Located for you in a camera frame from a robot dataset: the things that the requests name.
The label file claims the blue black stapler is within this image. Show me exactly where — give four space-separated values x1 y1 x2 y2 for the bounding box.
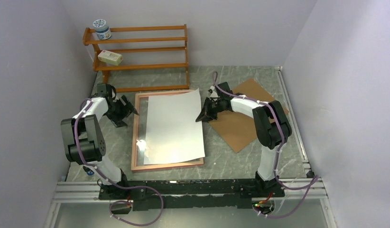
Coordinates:
83 166 94 176

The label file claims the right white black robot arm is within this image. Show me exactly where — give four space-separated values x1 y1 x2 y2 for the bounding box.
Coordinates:
195 82 292 197

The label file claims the blue seascape photo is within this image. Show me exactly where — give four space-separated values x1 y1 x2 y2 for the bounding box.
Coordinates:
144 89 205 165

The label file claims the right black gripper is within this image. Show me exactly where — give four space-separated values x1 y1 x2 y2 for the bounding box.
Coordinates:
195 98 223 124

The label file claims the white blue-lidded jar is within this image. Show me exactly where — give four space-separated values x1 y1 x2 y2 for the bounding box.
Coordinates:
93 19 112 40

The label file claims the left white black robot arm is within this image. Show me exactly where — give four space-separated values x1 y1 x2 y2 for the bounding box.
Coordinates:
60 83 138 200

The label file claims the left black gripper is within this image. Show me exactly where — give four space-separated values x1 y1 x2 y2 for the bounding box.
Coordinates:
105 95 138 128

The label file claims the clear glass pane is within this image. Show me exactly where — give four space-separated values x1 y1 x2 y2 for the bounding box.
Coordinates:
136 97 149 166

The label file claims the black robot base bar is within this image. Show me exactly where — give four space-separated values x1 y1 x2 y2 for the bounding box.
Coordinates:
99 178 285 211

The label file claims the wooden three-tier shelf rack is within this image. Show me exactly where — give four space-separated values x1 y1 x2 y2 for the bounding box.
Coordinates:
83 24 190 92

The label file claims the small white carton box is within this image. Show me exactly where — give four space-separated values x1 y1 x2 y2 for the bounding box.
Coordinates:
97 50 123 66

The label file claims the brown cardboard backing board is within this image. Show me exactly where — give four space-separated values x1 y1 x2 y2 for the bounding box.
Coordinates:
209 79 288 152

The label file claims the aluminium rail frame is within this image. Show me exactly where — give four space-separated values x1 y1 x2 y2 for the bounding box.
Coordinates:
52 67 337 228

